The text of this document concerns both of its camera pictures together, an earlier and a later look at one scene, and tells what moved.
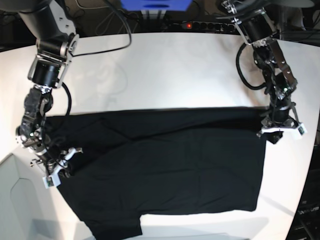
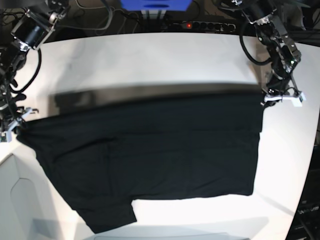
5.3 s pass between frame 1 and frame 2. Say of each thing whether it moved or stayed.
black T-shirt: moved
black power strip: stayed
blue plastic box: stayed
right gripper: moved
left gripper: moved
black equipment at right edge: stayed
